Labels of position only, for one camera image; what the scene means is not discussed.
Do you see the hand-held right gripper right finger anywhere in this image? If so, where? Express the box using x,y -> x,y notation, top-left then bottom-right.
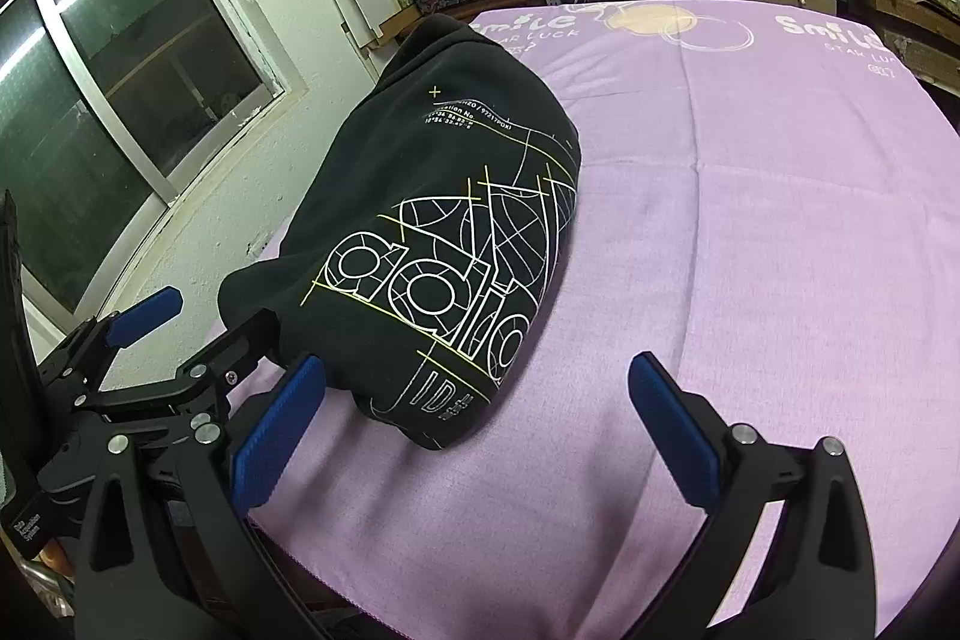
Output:
628,351 -> 893,640

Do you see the black jacket with yellow zipper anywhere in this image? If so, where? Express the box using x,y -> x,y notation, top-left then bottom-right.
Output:
217,14 -> 584,453

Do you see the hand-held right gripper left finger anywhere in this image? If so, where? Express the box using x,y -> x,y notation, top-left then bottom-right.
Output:
75,353 -> 332,640

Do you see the purple printed blanket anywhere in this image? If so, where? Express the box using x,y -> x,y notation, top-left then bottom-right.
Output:
244,0 -> 960,640

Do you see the window with metal frame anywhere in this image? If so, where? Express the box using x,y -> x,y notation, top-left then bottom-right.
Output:
0,0 -> 308,319

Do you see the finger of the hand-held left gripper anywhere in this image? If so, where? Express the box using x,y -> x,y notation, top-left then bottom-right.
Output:
94,308 -> 282,431
39,284 -> 186,387

